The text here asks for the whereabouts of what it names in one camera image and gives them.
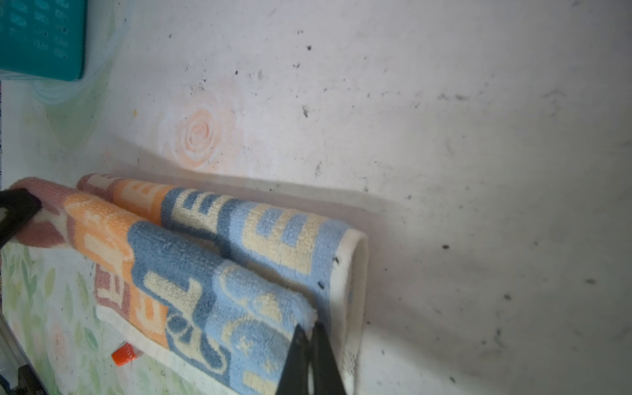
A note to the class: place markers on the small red cap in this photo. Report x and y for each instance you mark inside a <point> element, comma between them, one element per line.
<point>125,354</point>

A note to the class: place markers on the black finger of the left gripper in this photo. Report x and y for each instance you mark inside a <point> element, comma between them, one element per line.
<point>18,206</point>

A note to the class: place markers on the striped lettered towel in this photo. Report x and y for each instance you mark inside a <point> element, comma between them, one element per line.
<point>210,285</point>

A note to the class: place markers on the teal plastic basket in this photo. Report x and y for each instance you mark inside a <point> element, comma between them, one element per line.
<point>43,39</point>

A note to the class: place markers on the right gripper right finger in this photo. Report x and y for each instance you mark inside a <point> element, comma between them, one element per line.
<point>326,376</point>

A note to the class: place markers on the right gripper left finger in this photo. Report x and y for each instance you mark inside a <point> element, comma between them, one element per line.
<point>295,375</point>

